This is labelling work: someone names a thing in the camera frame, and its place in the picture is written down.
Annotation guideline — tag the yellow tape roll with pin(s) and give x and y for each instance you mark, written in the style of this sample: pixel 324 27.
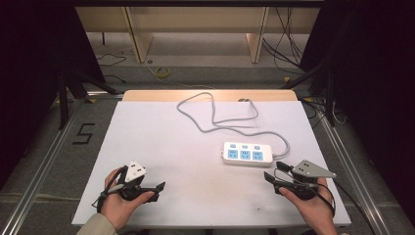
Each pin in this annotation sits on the yellow tape roll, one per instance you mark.
pixel 162 72

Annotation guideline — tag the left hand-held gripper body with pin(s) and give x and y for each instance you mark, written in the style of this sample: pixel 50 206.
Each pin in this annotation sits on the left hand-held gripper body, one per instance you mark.
pixel 135 171

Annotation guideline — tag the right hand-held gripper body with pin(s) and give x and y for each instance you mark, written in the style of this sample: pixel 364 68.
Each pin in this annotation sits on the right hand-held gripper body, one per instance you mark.
pixel 308 169

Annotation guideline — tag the person's left hand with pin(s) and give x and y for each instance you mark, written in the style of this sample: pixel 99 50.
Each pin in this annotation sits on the person's left hand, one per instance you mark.
pixel 119 207

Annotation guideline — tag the person's right hand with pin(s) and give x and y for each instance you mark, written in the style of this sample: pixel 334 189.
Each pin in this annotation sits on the person's right hand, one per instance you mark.
pixel 311 207

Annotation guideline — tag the white table cover board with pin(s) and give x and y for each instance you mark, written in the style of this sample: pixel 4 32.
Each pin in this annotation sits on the white table cover board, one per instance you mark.
pixel 169 156

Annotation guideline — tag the light wooden desk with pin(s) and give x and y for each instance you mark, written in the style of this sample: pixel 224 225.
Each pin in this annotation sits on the light wooden desk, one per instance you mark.
pixel 195 23

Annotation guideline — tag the white power strip blue sockets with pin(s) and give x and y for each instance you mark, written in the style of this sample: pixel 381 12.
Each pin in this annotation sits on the white power strip blue sockets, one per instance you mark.
pixel 248 162

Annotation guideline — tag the aluminium floor rail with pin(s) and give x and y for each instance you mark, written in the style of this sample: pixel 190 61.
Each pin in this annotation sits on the aluminium floor rail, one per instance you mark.
pixel 359 182
pixel 36 176

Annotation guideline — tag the black metal stand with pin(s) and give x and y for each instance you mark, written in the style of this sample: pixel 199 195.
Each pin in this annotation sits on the black metal stand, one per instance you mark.
pixel 67 94
pixel 326 91

